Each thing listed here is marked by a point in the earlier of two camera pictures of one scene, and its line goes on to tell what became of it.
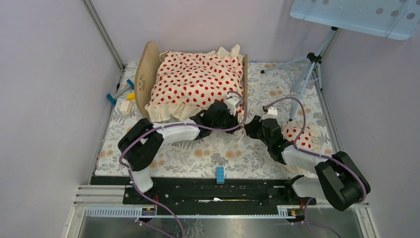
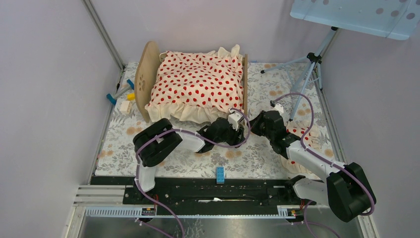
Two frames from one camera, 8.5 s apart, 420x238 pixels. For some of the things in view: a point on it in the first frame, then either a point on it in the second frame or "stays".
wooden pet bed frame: (146, 71) stays
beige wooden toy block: (126, 107) stays
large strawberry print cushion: (183, 82) stays
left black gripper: (234, 121) → (237, 137)
